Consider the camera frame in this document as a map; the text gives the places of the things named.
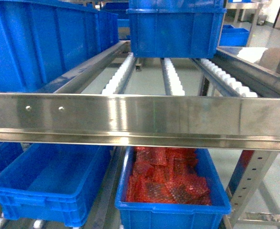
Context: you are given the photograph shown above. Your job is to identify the blue bin on upper shelf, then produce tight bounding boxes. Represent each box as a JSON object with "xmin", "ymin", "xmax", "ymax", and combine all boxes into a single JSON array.
[{"xmin": 126, "ymin": 0, "xmax": 227, "ymax": 58}]

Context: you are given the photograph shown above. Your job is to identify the blue bin with red bags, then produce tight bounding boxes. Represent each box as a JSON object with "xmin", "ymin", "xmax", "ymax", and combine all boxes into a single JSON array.
[{"xmin": 115, "ymin": 146, "xmax": 231, "ymax": 229}]

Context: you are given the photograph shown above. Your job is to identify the large blue bin upper left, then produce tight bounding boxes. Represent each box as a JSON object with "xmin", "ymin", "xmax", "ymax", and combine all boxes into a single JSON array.
[{"xmin": 0, "ymin": 0, "xmax": 119, "ymax": 92}]

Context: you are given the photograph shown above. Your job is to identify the red bubble wrap bags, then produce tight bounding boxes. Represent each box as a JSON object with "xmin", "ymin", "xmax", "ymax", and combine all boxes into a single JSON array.
[{"xmin": 125, "ymin": 146, "xmax": 211, "ymax": 205}]

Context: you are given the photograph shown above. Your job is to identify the empty blue bin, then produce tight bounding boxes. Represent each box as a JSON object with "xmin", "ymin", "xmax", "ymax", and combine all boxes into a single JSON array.
[{"xmin": 0, "ymin": 144, "xmax": 113, "ymax": 227}]

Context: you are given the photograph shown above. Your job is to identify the stainless steel shelf rack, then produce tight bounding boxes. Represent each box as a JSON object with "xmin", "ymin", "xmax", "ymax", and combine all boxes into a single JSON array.
[{"xmin": 0, "ymin": 42, "xmax": 280, "ymax": 229}]

